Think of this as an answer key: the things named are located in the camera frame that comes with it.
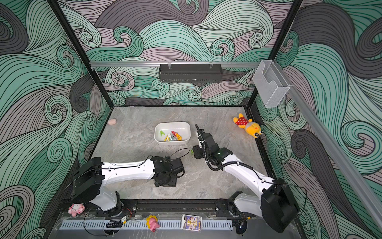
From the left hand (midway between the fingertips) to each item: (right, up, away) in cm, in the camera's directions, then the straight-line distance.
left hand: (172, 183), depth 77 cm
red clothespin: (-2, +24, +25) cm, 35 cm away
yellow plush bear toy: (+53, +28, +21) cm, 63 cm away
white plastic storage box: (-3, +24, +26) cm, 35 cm away
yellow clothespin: (-7, +21, +21) cm, 30 cm away
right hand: (+13, +17, +6) cm, 22 cm away
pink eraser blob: (-49, +32, +32) cm, 67 cm away
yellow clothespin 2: (+3, +21, +21) cm, 30 cm away
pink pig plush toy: (-47, -9, -7) cm, 48 cm away
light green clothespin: (-11, +24, +26) cm, 37 cm away
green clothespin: (+11, +16, +3) cm, 19 cm away
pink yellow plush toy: (-8, -14, -10) cm, 19 cm away
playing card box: (+10, -15, -9) cm, 20 cm away
